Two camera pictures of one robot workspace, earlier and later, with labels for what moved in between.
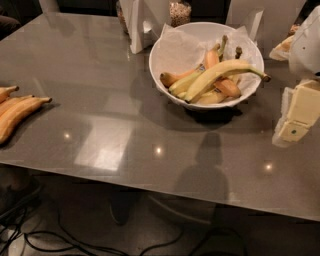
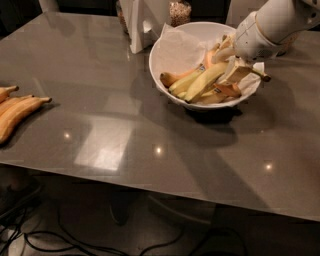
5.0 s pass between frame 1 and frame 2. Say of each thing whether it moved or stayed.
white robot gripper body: moved
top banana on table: stayed
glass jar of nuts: stayed
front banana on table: stayed
